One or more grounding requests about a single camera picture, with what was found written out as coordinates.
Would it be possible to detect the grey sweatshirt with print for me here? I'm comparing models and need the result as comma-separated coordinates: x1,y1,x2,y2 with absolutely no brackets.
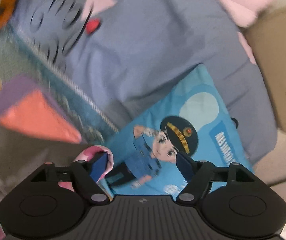
0,115,115,240

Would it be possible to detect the blue cartoon police pillow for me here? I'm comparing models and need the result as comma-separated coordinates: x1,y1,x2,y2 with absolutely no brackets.
102,64,251,197

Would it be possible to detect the folded pink towel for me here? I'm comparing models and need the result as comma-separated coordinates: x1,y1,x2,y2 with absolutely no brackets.
0,90,82,144

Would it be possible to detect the folded purple garment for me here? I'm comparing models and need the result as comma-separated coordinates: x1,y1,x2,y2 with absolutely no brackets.
0,75,69,120

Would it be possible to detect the grey-blue duvet with lettering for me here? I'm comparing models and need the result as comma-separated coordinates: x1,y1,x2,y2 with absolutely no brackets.
10,0,277,163

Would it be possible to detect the blue floral quilt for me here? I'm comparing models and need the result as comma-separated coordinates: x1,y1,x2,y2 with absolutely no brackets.
0,27,118,143

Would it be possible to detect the beige headrest cushion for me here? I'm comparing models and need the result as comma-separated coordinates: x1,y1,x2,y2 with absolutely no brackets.
244,7,286,133

